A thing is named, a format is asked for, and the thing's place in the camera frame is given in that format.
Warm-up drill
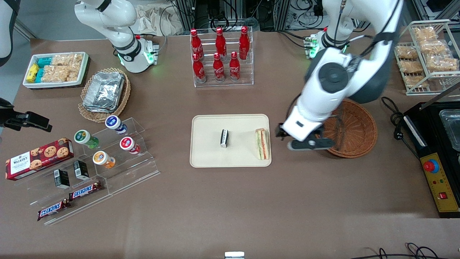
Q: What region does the triangle sandwich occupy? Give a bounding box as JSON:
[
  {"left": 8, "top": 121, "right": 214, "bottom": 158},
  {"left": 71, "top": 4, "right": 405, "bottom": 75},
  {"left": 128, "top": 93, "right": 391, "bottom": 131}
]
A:
[{"left": 255, "top": 128, "right": 270, "bottom": 161}]

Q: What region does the round brown wicker basket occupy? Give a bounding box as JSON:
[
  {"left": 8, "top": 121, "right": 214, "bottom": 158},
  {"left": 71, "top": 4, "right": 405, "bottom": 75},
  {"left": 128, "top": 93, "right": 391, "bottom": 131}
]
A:
[{"left": 316, "top": 99, "right": 378, "bottom": 159}]

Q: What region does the oval tan wicker basket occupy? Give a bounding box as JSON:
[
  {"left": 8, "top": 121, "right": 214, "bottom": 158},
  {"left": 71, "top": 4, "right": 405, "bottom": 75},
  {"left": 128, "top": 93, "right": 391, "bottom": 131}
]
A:
[{"left": 78, "top": 67, "right": 132, "bottom": 123}]

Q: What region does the white rectangular snack tray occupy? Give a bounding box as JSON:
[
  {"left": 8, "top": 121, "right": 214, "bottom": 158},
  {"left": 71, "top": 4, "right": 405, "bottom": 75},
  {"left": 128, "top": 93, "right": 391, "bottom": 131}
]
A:
[{"left": 22, "top": 52, "right": 90, "bottom": 89}]

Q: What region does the beige plastic tray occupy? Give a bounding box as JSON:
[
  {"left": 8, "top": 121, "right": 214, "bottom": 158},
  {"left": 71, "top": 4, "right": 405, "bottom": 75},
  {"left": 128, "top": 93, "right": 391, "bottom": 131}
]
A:
[{"left": 190, "top": 114, "right": 272, "bottom": 168}]

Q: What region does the red Walkers cookie box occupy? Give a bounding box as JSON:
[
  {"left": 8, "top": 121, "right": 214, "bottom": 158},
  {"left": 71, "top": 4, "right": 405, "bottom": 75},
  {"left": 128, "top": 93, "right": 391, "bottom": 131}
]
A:
[{"left": 5, "top": 137, "right": 74, "bottom": 181}]

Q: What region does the green lid drink bottle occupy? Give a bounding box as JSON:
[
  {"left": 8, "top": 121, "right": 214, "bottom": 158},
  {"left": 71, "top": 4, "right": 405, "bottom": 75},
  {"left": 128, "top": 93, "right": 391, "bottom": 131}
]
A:
[{"left": 74, "top": 129, "right": 99, "bottom": 149}]

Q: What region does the yellow snack pack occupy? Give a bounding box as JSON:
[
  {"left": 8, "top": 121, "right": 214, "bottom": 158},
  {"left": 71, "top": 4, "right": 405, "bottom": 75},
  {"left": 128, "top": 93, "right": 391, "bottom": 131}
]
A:
[{"left": 26, "top": 64, "right": 40, "bottom": 83}]

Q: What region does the bagged rice cracker pack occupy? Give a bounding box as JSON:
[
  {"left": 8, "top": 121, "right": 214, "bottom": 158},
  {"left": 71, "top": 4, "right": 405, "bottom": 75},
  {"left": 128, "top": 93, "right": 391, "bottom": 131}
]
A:
[
  {"left": 51, "top": 54, "right": 83, "bottom": 67},
  {"left": 42, "top": 65, "right": 70, "bottom": 83},
  {"left": 67, "top": 63, "right": 83, "bottom": 82}
]

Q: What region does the small black carton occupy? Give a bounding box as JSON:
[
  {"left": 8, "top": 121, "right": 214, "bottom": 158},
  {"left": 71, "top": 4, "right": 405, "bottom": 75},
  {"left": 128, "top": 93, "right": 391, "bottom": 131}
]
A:
[
  {"left": 73, "top": 160, "right": 90, "bottom": 181},
  {"left": 54, "top": 169, "right": 70, "bottom": 190}
]

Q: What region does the clear acrylic bottle rack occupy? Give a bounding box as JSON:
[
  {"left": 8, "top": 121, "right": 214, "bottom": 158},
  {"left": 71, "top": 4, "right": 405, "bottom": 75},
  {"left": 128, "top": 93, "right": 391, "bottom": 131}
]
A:
[{"left": 190, "top": 27, "right": 254, "bottom": 88}]

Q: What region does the stack of foil containers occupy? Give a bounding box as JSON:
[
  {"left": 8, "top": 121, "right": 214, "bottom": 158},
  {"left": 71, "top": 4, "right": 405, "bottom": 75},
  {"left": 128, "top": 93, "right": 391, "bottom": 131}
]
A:
[{"left": 82, "top": 72, "right": 125, "bottom": 113}]

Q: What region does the orange lid drink bottle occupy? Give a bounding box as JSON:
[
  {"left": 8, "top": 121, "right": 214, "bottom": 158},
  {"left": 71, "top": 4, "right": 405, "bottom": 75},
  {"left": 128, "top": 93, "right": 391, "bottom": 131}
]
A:
[{"left": 92, "top": 150, "right": 116, "bottom": 169}]

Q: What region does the blue lid drink bottle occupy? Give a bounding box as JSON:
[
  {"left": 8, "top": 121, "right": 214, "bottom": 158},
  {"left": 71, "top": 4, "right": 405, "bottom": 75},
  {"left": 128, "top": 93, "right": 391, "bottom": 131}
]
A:
[{"left": 105, "top": 115, "right": 128, "bottom": 135}]

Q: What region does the red cola bottle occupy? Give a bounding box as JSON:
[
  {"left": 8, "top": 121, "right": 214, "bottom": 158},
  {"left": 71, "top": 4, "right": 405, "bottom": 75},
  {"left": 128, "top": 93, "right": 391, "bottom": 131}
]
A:
[
  {"left": 192, "top": 53, "right": 207, "bottom": 83},
  {"left": 215, "top": 27, "right": 227, "bottom": 59},
  {"left": 229, "top": 51, "right": 241, "bottom": 81},
  {"left": 213, "top": 53, "right": 226, "bottom": 82},
  {"left": 239, "top": 26, "right": 250, "bottom": 60},
  {"left": 190, "top": 29, "right": 204, "bottom": 60}
]

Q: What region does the Snickers chocolate bar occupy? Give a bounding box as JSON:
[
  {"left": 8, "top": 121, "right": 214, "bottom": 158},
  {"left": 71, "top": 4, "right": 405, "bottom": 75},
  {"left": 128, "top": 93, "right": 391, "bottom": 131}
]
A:
[
  {"left": 37, "top": 199, "right": 72, "bottom": 221},
  {"left": 69, "top": 181, "right": 103, "bottom": 201}
]

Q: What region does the red lid drink bottle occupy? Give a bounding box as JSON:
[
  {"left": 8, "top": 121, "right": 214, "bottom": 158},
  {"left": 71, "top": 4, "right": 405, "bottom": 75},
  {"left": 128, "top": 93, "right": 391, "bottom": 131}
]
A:
[{"left": 119, "top": 136, "right": 141, "bottom": 155}]

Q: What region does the clear acrylic step display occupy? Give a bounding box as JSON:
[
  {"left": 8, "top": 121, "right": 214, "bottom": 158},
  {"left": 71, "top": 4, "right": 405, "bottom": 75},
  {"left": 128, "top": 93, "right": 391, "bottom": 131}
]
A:
[{"left": 16, "top": 117, "right": 161, "bottom": 227}]

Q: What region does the bagged fried snack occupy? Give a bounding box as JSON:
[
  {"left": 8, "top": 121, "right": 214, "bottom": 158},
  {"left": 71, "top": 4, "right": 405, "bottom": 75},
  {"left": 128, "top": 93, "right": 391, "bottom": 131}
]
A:
[
  {"left": 399, "top": 60, "right": 423, "bottom": 74},
  {"left": 406, "top": 74, "right": 428, "bottom": 89},
  {"left": 413, "top": 27, "right": 437, "bottom": 41},
  {"left": 425, "top": 55, "right": 459, "bottom": 72},
  {"left": 396, "top": 45, "right": 419, "bottom": 60},
  {"left": 420, "top": 40, "right": 452, "bottom": 56}
]

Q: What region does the black countertop appliance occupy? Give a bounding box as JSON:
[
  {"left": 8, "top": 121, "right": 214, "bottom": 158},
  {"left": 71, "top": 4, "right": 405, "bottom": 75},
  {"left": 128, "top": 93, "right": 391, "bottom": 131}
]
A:
[{"left": 402, "top": 101, "right": 460, "bottom": 218}]

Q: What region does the red emergency stop button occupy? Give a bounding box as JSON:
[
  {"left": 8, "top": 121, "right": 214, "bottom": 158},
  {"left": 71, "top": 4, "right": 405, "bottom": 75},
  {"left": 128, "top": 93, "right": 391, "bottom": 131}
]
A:
[{"left": 423, "top": 158, "right": 440, "bottom": 174}]

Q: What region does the clear plastic container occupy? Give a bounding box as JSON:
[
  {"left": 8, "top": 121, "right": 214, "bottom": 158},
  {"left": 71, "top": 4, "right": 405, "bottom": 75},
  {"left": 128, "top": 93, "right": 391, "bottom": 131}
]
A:
[{"left": 438, "top": 109, "right": 460, "bottom": 152}]

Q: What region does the yellow control box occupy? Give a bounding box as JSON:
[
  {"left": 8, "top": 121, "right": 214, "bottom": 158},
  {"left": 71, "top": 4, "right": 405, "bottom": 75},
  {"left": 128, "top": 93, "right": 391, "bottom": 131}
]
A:
[{"left": 419, "top": 153, "right": 460, "bottom": 213}]

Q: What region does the crumpled beige cloth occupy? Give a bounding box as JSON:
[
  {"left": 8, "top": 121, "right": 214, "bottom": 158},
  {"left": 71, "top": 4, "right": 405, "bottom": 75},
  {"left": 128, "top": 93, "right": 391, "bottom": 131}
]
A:
[{"left": 134, "top": 3, "right": 184, "bottom": 37}]

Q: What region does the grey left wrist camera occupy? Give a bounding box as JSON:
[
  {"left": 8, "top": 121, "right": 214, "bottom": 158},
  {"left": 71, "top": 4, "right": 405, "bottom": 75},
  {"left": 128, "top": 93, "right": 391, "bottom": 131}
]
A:
[{"left": 287, "top": 138, "right": 336, "bottom": 151}]

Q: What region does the black power cable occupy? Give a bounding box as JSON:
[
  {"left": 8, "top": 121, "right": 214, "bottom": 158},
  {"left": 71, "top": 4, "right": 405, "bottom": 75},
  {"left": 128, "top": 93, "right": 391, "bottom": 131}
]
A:
[{"left": 381, "top": 96, "right": 421, "bottom": 159}]

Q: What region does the silver appliance handle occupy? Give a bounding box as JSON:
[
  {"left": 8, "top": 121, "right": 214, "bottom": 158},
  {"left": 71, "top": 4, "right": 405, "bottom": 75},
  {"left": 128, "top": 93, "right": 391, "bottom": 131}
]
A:
[{"left": 404, "top": 117, "right": 427, "bottom": 147}]

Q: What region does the aluminium frame rack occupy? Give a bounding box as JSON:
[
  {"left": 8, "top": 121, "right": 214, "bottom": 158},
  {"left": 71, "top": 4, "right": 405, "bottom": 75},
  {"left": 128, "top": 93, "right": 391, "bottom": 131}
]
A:
[{"left": 174, "top": 0, "right": 324, "bottom": 32}]

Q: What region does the white wire shelf rack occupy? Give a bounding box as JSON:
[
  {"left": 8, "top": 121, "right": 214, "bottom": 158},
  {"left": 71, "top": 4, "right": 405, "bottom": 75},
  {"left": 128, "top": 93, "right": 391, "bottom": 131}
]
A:
[{"left": 393, "top": 19, "right": 460, "bottom": 96}]

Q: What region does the black cable bundle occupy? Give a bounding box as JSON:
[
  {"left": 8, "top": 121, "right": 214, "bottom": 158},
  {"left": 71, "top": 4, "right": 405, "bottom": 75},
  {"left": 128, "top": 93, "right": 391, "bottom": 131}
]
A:
[{"left": 350, "top": 242, "right": 460, "bottom": 259}]

